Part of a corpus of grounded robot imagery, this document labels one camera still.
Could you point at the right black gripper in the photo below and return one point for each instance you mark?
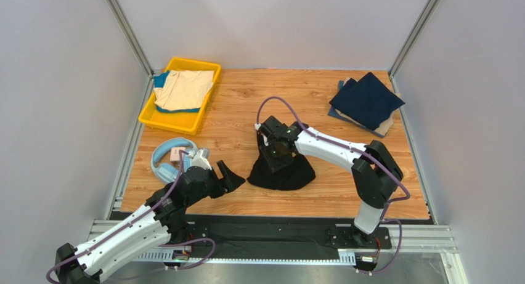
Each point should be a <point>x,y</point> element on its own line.
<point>277,159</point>

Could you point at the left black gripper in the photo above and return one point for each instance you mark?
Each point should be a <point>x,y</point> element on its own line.
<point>234,180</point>

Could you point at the black t shirt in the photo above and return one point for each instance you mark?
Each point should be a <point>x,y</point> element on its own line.
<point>294,177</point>

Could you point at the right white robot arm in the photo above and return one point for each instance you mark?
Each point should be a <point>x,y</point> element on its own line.
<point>375,173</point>

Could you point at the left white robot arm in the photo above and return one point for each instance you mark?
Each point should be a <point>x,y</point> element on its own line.
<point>160,221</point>

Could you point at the small pink box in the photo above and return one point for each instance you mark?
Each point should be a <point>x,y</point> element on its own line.
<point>177,154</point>

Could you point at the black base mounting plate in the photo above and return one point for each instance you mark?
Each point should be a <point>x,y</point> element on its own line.
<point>285,238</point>

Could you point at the light blue headphones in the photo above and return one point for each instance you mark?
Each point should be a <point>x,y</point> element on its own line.
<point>166,172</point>

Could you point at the cream t shirt in tray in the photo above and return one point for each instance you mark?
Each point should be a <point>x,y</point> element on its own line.
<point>184,90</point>

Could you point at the folded navy t shirt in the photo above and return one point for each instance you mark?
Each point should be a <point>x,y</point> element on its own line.
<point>367,101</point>

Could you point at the teal t shirt in tray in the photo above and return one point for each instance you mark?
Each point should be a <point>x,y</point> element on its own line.
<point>158,83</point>

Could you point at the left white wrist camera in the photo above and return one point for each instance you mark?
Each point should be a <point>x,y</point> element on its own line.
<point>199,158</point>

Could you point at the aluminium frame rail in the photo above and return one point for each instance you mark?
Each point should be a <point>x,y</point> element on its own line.
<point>132,140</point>

